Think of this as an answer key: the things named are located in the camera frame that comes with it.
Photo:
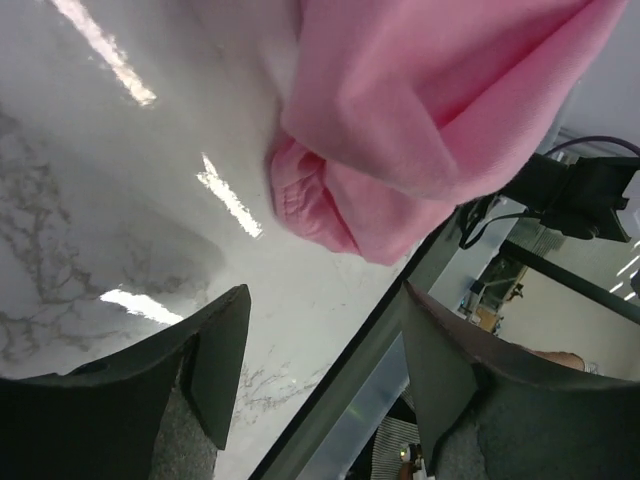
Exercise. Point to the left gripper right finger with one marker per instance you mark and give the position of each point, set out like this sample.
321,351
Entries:
490,409

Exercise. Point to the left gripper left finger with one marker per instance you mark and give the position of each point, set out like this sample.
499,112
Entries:
159,409

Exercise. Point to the pink t shirt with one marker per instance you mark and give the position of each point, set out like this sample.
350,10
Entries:
400,111

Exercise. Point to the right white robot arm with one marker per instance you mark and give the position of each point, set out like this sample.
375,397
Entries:
592,198

